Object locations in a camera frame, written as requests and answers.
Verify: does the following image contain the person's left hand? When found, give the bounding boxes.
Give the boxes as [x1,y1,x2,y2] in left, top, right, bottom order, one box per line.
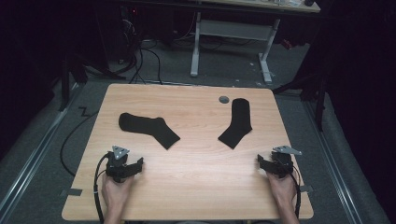
[101,174,134,205]

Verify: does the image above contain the black sock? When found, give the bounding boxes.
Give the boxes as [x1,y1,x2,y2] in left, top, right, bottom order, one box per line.
[218,97,253,150]
[118,112,181,150]

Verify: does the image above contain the black floor cable bundle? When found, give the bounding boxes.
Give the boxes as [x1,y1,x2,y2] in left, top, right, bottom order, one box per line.
[120,46,145,85]

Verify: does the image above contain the wooden desk with white legs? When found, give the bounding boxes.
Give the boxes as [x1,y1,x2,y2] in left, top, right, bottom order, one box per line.
[190,0,321,85]

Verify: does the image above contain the person's right hand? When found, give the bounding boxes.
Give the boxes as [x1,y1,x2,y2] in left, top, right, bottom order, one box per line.
[266,172,298,203]

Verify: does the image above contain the white papers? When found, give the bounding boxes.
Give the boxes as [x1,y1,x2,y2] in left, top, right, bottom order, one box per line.
[274,0,304,8]

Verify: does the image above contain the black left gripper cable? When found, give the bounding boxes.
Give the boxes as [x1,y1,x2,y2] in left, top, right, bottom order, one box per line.
[92,151,112,224]

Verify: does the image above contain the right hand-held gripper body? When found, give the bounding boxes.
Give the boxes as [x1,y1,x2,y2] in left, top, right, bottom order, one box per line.
[268,145,303,179]

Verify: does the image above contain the long black floor cable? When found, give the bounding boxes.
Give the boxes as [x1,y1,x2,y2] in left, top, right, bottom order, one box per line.
[59,106,100,177]

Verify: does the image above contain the dark equipment with red light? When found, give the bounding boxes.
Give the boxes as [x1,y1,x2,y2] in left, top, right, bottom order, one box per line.
[119,4,142,63]

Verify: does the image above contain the black looped floor cable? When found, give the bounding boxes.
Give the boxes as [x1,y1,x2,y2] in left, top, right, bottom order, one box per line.
[141,47,164,86]

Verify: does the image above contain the metal floor rail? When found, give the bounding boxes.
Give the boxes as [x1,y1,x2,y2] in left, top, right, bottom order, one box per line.
[0,82,80,224]
[303,101,364,224]

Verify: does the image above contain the black metal stand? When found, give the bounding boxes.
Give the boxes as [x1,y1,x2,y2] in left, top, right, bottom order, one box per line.
[272,55,332,133]
[58,52,126,113]

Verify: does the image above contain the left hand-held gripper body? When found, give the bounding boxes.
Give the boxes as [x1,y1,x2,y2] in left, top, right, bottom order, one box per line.
[105,145,135,184]

